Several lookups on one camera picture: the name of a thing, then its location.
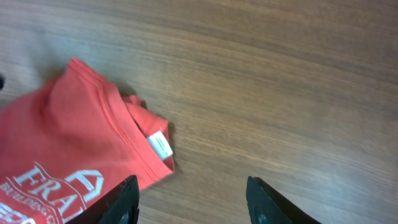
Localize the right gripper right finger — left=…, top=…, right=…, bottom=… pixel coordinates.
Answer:
left=246, top=176, right=320, bottom=224

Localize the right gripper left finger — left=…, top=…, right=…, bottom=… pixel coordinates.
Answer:
left=67, top=175, right=139, bottom=224

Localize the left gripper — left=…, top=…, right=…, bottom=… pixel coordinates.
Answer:
left=0, top=74, right=5, bottom=90

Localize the red printed t-shirt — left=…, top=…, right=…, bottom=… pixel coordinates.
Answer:
left=1, top=58, right=174, bottom=223

